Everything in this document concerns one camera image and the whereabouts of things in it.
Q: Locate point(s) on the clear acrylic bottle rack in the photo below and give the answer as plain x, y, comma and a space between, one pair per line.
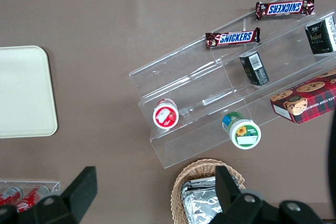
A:
52, 186

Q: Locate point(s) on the silver foil packet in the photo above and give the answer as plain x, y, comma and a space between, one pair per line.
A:
199, 200

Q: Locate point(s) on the small black barcode box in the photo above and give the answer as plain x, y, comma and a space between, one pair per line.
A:
254, 68

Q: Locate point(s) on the beige plastic tray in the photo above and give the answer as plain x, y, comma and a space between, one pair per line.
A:
23, 90

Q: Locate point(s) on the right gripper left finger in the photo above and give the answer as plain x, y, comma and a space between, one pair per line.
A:
76, 197

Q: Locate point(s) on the green sunflower lid cup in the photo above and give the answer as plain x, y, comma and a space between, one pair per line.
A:
244, 134

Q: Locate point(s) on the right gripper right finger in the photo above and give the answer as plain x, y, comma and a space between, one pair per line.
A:
231, 203

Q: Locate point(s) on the light tan wicker basket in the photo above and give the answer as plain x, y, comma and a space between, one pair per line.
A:
199, 169

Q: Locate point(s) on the brown Snickers bar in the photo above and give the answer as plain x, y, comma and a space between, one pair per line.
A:
233, 37
284, 8

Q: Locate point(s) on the red tartan cookie box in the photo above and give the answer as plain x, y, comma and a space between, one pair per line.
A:
307, 100

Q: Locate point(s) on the small black white-sided box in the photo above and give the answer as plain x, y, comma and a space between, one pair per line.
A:
320, 36

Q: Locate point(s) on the red strawberry lid cup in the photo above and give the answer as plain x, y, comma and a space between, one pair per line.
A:
166, 115

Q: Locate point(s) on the clear acrylic stepped shelf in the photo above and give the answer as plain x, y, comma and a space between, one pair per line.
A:
183, 77

